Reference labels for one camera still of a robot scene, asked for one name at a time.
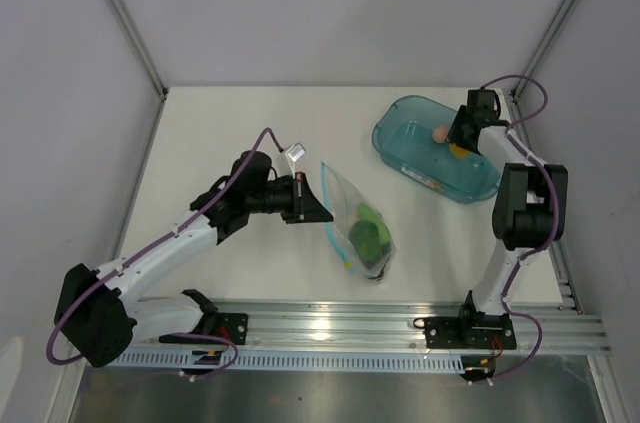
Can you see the teal plastic tray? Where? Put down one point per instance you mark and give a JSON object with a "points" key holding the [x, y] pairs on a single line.
{"points": [[403, 138]]}

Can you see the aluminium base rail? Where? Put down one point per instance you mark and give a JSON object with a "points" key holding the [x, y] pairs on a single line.
{"points": [[388, 327]]}

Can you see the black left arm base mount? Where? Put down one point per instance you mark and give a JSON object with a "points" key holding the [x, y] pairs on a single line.
{"points": [[230, 326]]}

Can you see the yellow toy lemon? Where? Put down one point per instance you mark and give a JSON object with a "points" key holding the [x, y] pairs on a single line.
{"points": [[459, 152]]}

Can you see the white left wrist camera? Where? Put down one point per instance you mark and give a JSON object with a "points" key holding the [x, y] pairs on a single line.
{"points": [[286, 161]]}

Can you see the white slotted cable duct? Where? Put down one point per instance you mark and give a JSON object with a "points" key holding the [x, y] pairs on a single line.
{"points": [[250, 359]]}

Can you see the clear zip bag teal zipper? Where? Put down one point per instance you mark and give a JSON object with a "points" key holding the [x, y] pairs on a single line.
{"points": [[341, 198]]}

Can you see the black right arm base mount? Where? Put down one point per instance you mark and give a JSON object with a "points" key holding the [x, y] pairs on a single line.
{"points": [[473, 333]]}

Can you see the pink toy egg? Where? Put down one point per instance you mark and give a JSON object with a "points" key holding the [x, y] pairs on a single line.
{"points": [[440, 134]]}

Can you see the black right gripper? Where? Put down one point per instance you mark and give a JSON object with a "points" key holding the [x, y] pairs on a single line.
{"points": [[454, 135]]}

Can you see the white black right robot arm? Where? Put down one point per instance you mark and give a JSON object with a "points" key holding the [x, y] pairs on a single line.
{"points": [[527, 217]]}

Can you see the green toy bell pepper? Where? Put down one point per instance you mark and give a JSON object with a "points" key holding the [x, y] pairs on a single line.
{"points": [[372, 243]]}

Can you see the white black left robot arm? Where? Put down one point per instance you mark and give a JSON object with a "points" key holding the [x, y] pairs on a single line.
{"points": [[101, 311]]}

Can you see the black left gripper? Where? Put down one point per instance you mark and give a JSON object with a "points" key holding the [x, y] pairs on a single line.
{"points": [[307, 209]]}

